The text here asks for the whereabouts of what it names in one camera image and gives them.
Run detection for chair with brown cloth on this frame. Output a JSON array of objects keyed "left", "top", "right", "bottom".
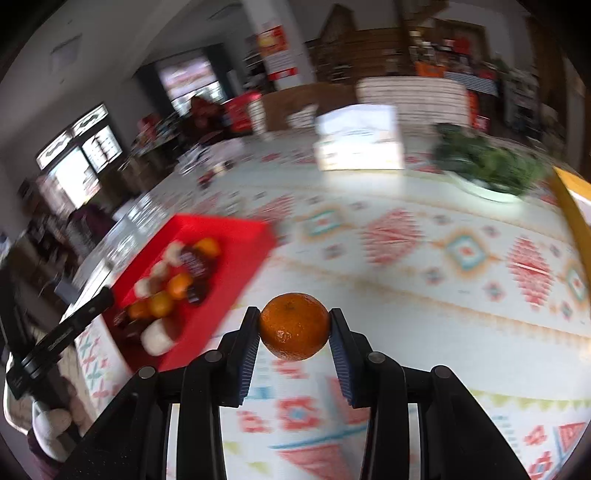
[{"left": 261, "top": 82, "right": 363, "bottom": 132}]

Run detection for person's left hand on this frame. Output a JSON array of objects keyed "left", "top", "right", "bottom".
[{"left": 55, "top": 382, "right": 89, "bottom": 439}]

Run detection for wall calendar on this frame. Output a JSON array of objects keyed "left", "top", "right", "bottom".
[{"left": 256, "top": 24, "right": 298, "bottom": 79}]

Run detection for white tissue pack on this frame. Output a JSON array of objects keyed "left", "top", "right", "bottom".
[{"left": 314, "top": 104, "right": 406, "bottom": 171}]

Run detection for red tray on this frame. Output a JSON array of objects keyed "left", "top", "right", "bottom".
[{"left": 105, "top": 213, "right": 278, "bottom": 374}]

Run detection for orange mandarin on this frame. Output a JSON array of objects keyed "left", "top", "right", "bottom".
[
  {"left": 194, "top": 237, "right": 222, "bottom": 258},
  {"left": 167, "top": 273, "right": 195, "bottom": 300},
  {"left": 259, "top": 292, "right": 331, "bottom": 361}
]

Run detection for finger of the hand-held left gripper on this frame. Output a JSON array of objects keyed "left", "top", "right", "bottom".
[{"left": 28, "top": 286, "right": 115, "bottom": 365}]

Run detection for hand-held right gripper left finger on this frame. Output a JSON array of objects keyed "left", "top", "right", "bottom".
[{"left": 55, "top": 306, "right": 262, "bottom": 480}]

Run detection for white padded chair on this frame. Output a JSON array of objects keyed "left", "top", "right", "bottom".
[{"left": 356, "top": 76, "right": 472, "bottom": 127}]

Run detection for door with patterned glass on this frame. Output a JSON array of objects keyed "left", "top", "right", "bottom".
[{"left": 36, "top": 104, "right": 124, "bottom": 204}]

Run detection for red gift box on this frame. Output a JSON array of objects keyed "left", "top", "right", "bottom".
[{"left": 222, "top": 91, "right": 263, "bottom": 136}]

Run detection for window with curtains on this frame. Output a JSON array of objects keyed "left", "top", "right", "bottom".
[{"left": 136, "top": 46, "right": 232, "bottom": 116}]

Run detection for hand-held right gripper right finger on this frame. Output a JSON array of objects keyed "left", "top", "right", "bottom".
[{"left": 329, "top": 308, "right": 532, "bottom": 480}]

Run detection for yellow box edge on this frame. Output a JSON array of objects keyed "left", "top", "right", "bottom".
[{"left": 551, "top": 166, "right": 591, "bottom": 321}]

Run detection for dark snack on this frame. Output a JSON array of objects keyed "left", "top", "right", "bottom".
[
  {"left": 111, "top": 310, "right": 142, "bottom": 339},
  {"left": 179, "top": 248, "right": 214, "bottom": 278},
  {"left": 185, "top": 280, "right": 211, "bottom": 306}
]

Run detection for plaid garment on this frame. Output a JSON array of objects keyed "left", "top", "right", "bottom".
[{"left": 67, "top": 203, "right": 118, "bottom": 252}]

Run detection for leafy greens on plate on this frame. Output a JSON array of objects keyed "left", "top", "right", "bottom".
[{"left": 431, "top": 123, "right": 546, "bottom": 203}]

